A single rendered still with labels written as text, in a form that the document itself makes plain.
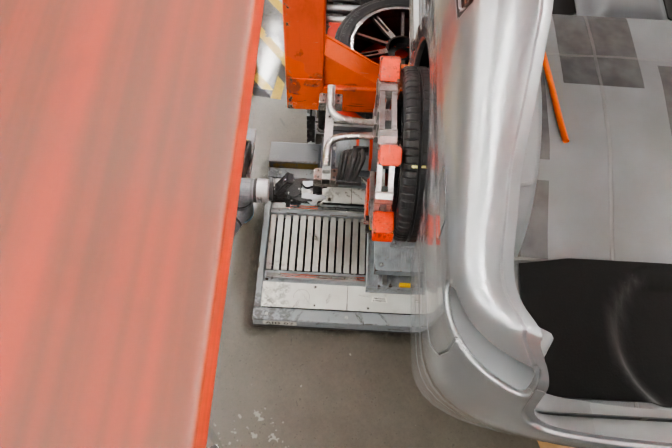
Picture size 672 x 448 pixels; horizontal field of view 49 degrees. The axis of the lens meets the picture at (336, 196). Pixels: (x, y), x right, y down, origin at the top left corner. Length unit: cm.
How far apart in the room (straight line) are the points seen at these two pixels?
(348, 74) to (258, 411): 148
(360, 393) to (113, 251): 311
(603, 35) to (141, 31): 294
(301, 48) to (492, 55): 123
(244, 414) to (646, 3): 242
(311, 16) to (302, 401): 160
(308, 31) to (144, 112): 271
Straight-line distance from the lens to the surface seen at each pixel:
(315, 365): 333
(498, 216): 176
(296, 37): 297
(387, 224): 261
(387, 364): 335
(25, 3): 27
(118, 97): 24
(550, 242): 267
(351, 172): 256
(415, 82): 261
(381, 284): 330
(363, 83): 320
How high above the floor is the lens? 318
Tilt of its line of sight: 60 degrees down
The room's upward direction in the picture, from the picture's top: 3 degrees clockwise
